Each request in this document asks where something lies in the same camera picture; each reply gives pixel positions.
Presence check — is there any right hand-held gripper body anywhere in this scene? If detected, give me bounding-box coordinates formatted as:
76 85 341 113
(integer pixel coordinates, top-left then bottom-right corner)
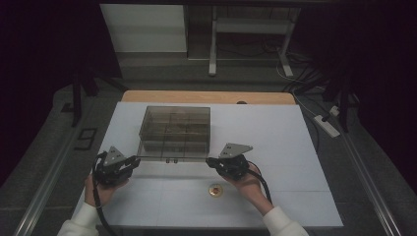
212 142 255 182

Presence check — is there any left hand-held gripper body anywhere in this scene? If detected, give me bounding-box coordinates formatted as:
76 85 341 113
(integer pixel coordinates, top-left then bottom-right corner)
94 145 133 187

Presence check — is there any round gold badge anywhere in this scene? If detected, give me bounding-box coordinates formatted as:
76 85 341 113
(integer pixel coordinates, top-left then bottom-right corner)
208 184 224 199

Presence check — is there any transparent brown drawer box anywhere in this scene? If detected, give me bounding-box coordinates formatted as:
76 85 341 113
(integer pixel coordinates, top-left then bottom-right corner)
137 105 211 164

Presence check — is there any person's left hand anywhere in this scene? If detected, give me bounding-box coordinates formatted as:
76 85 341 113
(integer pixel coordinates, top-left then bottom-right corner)
84 174 130 207

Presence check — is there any person's right hand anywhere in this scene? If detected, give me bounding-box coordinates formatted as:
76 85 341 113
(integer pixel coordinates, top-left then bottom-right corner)
222 164 275 216

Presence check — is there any white table mat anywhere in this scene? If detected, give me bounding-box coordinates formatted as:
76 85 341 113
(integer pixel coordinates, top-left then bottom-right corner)
68 101 344 229

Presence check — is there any black floor stand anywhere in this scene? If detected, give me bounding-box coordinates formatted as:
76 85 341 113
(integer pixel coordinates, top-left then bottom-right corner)
60 65 129 128
323 65 360 134

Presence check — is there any white power strip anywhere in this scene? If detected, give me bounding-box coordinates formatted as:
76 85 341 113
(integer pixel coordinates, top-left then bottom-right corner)
313 114 341 139

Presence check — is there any white cabinet panel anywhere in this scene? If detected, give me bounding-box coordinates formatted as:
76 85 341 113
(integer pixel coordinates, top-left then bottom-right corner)
99 3 189 53

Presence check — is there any right hand-held gripper black cable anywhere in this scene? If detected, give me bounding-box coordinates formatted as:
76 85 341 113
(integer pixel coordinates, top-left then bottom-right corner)
245 160 273 205

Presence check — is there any hand-held gripper black cable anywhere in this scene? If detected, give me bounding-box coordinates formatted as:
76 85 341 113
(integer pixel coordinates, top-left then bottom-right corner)
91 151 118 236
245 160 273 205

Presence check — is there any left hand-held gripper black cable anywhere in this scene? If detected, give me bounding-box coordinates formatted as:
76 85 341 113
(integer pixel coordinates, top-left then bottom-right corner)
91 151 118 236

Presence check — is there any black floor socket frame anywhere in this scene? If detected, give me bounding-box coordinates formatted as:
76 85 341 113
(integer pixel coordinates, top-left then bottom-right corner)
73 127 98 151

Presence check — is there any aluminium floor rail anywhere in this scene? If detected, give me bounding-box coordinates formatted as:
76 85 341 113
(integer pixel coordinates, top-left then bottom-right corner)
13 131 83 236
337 127 399 236

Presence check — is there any white metal desk frame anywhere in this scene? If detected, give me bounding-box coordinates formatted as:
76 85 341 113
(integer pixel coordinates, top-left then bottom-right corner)
208 5 302 79

